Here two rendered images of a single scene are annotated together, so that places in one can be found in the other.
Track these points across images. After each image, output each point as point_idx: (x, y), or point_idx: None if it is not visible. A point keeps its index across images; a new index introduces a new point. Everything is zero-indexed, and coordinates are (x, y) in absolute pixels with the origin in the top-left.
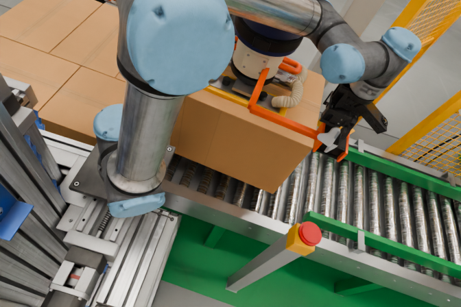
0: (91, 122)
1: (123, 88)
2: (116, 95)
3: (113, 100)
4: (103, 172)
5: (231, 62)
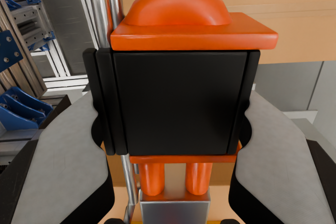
0: None
1: None
2: None
3: None
4: None
5: None
